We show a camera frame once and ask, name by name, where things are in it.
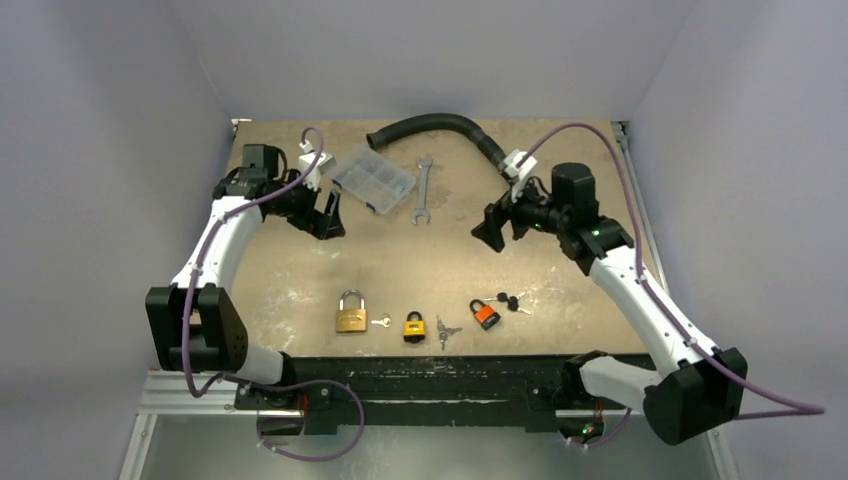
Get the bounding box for black-headed keys of orange padlock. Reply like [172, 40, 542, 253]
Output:
[484, 292, 533, 315]

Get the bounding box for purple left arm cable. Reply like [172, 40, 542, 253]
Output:
[180, 126, 326, 400]

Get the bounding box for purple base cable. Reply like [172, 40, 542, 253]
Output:
[563, 404, 634, 452]
[254, 379, 367, 464]

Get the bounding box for silver open-end wrench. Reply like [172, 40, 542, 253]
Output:
[410, 155, 434, 226]

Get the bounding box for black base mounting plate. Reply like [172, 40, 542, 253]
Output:
[234, 355, 611, 440]

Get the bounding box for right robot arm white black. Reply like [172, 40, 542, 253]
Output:
[471, 162, 748, 445]

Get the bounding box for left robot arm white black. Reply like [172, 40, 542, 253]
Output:
[145, 140, 345, 409]

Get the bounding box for orange black padlock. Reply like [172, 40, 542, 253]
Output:
[469, 299, 501, 331]

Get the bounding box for clear plastic compartment box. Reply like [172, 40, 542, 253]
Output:
[332, 144, 417, 215]

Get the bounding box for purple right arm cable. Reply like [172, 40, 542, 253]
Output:
[519, 121, 827, 421]

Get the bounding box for silver keys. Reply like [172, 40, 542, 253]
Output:
[436, 315, 463, 351]

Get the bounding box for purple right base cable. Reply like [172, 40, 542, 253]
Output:
[563, 404, 634, 452]

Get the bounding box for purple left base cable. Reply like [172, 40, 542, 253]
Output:
[254, 379, 367, 464]

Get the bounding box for brass padlock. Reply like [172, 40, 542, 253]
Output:
[334, 289, 367, 334]

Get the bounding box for black corrugated hose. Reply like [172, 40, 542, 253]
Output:
[366, 113, 515, 172]

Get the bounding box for yellow padlock black shackle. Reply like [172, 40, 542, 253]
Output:
[403, 311, 426, 344]

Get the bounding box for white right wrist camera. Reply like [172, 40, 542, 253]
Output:
[498, 149, 537, 203]

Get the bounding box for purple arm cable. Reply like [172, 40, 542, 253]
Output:
[519, 121, 827, 421]
[180, 126, 326, 400]

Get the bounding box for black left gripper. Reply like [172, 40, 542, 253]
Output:
[268, 169, 343, 239]

